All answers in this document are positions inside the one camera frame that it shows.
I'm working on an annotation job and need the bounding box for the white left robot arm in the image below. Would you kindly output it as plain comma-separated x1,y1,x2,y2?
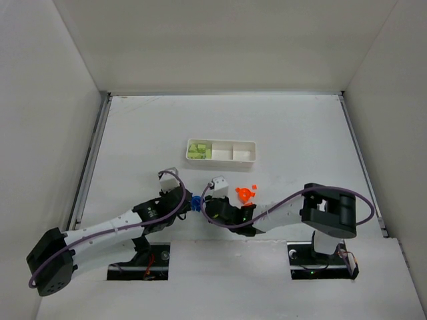
26,187,193,297

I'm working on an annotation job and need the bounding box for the large green rectangular lego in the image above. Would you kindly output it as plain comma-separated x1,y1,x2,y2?
187,152,206,159

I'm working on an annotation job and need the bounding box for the blue curved lego piece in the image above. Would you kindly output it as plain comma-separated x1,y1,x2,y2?
191,195,204,212

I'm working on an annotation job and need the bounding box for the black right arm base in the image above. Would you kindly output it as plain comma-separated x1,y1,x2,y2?
287,241,360,281

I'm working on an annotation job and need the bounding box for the white three-compartment tray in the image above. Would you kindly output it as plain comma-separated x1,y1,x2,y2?
185,139,256,168

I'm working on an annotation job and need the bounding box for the orange funnel lego far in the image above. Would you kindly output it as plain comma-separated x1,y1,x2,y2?
235,187,256,204

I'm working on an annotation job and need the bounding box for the green sloped lego piece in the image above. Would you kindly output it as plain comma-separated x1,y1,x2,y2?
188,144,199,153

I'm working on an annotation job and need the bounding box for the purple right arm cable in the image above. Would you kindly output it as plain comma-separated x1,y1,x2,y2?
200,184,377,232

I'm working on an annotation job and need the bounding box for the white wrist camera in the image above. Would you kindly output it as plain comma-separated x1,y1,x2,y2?
157,167,180,193
208,176,229,199

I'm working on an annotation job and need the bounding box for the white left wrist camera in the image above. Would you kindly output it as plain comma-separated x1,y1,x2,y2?
157,167,180,193

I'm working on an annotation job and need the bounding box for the small green square lego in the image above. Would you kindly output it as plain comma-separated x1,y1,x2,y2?
197,144,206,153

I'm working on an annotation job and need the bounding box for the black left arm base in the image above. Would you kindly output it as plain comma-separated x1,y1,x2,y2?
107,243,171,281

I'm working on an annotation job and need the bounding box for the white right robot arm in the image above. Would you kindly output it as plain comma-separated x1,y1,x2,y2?
201,183,357,255

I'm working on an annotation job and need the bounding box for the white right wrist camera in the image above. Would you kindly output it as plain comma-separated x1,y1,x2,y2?
208,176,229,199

